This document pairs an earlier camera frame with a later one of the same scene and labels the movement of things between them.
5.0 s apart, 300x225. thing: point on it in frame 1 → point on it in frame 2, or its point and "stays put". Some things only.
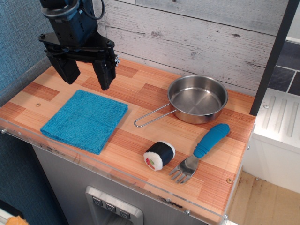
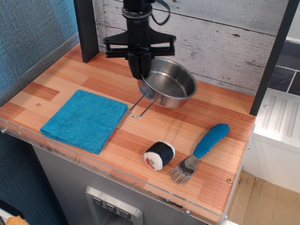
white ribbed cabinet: x=273 y=155 stays put
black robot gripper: x=78 y=37 → x=139 y=37
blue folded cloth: x=85 y=121 stays put
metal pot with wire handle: x=197 y=99 → x=169 y=83
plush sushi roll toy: x=158 y=154 stays put
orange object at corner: x=16 y=220 stays put
